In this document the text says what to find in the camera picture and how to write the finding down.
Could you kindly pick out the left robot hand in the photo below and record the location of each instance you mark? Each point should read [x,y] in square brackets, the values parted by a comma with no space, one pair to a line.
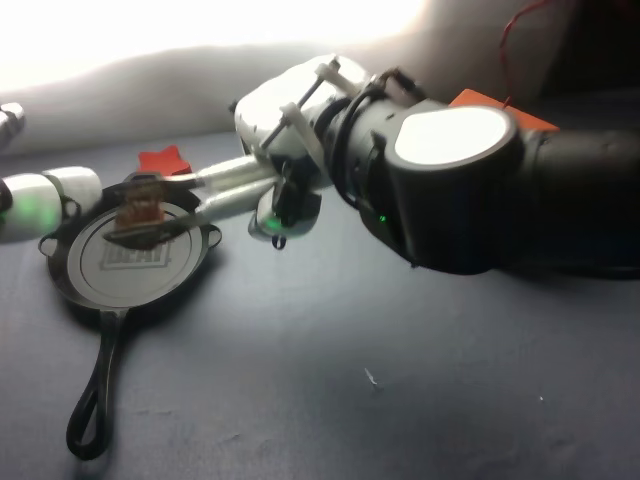
[30,205]

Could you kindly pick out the brown piece of meat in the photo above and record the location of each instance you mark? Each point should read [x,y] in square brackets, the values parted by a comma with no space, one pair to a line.
[142,207]

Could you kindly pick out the black cast iron skillet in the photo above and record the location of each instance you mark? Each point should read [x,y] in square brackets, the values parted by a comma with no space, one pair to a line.
[125,280]

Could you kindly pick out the red star block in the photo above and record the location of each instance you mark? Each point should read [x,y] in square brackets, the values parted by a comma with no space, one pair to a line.
[160,160]

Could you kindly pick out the white backdrop sheet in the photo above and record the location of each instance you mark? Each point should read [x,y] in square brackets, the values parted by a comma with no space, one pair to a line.
[150,85]

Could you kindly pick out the grey table cloth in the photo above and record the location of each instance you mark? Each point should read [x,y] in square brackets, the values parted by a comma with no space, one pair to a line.
[350,400]

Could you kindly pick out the orange cube block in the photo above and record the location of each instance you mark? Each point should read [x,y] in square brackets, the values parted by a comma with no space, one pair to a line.
[472,99]

